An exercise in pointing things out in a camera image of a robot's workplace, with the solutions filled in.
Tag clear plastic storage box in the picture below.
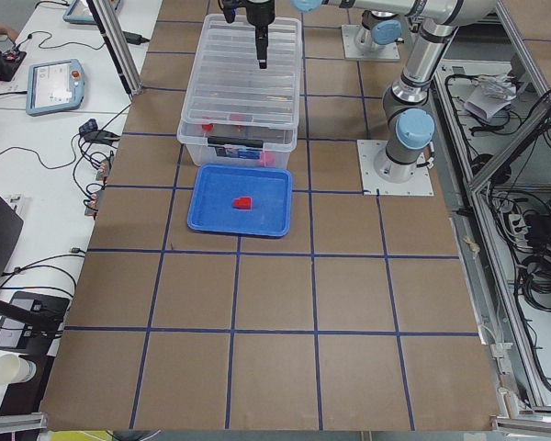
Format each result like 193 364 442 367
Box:
176 122 298 169

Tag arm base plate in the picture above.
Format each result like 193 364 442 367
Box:
357 140 434 198
342 19 402 62

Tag teach pendant with red button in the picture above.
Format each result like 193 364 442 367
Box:
26 59 85 116

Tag blue plastic tray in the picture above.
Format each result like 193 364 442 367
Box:
187 164 293 238

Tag black box latch handle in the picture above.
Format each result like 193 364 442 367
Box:
207 136 264 149

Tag clear plastic box lid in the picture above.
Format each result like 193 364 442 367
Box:
181 14 302 130

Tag black power adapter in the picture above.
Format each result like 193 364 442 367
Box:
123 31 150 45

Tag aluminium frame post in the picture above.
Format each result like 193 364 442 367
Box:
87 0 143 97

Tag white paper cup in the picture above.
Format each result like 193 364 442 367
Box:
0 354 37 386

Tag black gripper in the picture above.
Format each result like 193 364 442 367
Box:
218 0 276 70

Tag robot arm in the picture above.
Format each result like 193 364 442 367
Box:
291 0 496 184

